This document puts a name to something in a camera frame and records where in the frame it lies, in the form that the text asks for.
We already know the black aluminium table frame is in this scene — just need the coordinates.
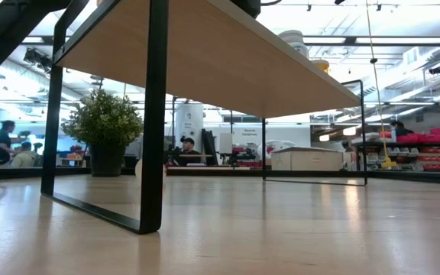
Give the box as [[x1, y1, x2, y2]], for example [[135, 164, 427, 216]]
[[0, 166, 440, 187]]

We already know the wooden tray with black ends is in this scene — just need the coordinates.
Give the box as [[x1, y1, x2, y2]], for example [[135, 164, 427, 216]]
[[40, 0, 368, 235]]

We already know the rack with red bins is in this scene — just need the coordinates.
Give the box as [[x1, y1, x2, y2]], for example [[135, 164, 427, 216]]
[[353, 128, 440, 173]]

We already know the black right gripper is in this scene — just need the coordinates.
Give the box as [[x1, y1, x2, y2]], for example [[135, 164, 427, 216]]
[[229, 0, 262, 19]]

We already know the person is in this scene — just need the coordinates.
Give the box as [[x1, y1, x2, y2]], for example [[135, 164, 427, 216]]
[[0, 120, 17, 161], [11, 141, 40, 168], [173, 136, 204, 167], [390, 120, 415, 138]]

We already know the white cylindrical column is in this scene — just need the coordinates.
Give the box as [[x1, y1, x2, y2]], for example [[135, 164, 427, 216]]
[[174, 102, 205, 154]]

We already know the green potted plant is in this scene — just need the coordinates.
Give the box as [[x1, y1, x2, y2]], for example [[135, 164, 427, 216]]
[[60, 88, 144, 177]]

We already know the orange medicine bottle white cap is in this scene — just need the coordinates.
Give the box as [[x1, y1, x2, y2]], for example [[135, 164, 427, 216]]
[[310, 59, 330, 74]]

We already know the white cardboard box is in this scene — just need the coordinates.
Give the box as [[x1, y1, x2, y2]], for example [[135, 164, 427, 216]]
[[270, 147, 345, 172]]

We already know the yellow mop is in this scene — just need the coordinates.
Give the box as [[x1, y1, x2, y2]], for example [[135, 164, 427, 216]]
[[364, 0, 399, 170]]

